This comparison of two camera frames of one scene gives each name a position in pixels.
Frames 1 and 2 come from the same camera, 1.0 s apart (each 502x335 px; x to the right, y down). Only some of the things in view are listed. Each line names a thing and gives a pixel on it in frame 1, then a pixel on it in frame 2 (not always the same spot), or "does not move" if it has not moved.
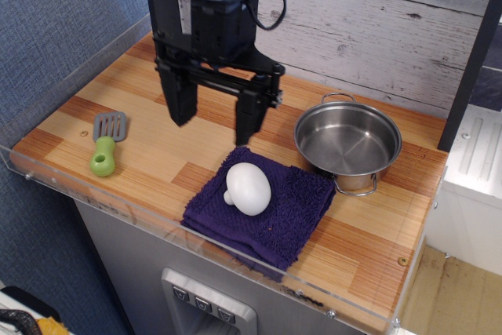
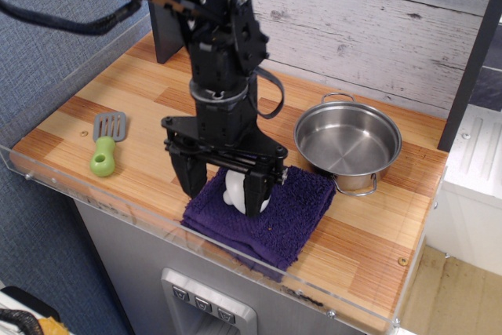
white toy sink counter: [466, 222] does not move
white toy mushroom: [249, 188] does not move
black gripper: [220, 50] -> [226, 129]
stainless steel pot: [354, 141] does not move
